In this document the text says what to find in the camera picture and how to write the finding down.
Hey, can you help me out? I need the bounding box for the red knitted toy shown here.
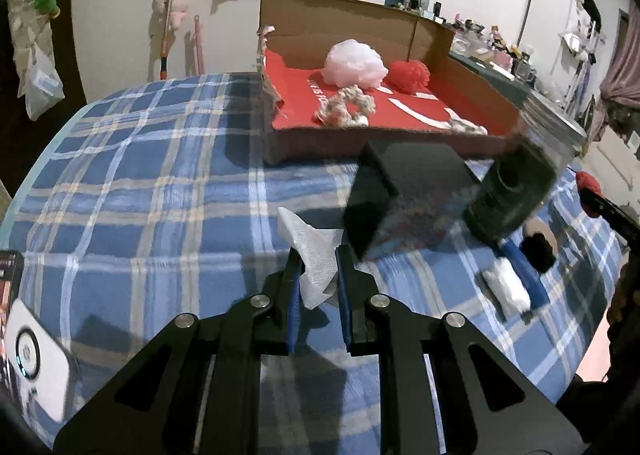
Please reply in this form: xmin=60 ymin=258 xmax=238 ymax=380
xmin=575 ymin=171 xmax=603 ymax=219

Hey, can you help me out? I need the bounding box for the beige round cushion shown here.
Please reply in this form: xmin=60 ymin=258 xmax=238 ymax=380
xmin=523 ymin=216 xmax=559 ymax=256

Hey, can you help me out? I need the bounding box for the black pom pom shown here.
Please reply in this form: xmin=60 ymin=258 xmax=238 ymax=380
xmin=520 ymin=233 xmax=556 ymax=274

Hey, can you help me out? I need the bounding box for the blue white cloth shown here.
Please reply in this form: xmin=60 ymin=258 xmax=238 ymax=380
xmin=499 ymin=239 xmax=550 ymax=311

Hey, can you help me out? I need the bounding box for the white tissue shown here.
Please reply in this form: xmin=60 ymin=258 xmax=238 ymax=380
xmin=278 ymin=207 xmax=343 ymax=310

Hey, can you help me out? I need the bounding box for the beige floral scrunchie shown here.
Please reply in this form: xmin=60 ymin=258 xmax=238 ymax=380
xmin=314 ymin=85 xmax=376 ymax=128

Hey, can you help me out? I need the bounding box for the white sock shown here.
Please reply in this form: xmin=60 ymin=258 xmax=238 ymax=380
xmin=482 ymin=258 xmax=532 ymax=319

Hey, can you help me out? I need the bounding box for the glass jar with metal lid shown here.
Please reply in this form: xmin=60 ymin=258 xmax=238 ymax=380
xmin=464 ymin=91 xmax=586 ymax=244

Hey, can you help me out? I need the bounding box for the pink curtain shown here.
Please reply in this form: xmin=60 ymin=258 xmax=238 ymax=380
xmin=590 ymin=3 xmax=639 ymax=141

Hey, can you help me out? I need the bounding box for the white device with round dial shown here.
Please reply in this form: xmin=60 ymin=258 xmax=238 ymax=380
xmin=4 ymin=298 xmax=77 ymax=423

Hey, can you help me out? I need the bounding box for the dark green covered side table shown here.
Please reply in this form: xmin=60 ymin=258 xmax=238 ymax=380
xmin=449 ymin=52 xmax=532 ymax=108

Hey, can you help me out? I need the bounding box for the blue plaid tablecloth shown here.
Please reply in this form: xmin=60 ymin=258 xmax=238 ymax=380
xmin=0 ymin=71 xmax=626 ymax=455

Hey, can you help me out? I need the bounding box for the black floral box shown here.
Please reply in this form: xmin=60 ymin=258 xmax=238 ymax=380
xmin=343 ymin=141 xmax=480 ymax=261

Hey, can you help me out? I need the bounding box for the white refrigerator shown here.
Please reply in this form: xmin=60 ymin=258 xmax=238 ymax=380
xmin=518 ymin=0 xmax=578 ymax=92

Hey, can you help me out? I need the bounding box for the red mesh bath pouf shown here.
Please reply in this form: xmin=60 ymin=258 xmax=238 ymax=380
xmin=385 ymin=60 xmax=431 ymax=95

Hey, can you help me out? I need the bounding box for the cardboard box with red lining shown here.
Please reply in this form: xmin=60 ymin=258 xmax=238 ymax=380
xmin=257 ymin=0 xmax=521 ymax=164

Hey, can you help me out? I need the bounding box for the clear plastic bag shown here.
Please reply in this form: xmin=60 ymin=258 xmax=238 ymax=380
xmin=24 ymin=43 xmax=65 ymax=121

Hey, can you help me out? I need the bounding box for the pink plush on mop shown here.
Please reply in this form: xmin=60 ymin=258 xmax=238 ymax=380
xmin=153 ymin=0 xmax=189 ymax=31

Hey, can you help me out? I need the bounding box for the orange handled mop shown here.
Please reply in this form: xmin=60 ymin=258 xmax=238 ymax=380
xmin=160 ymin=0 xmax=172 ymax=80

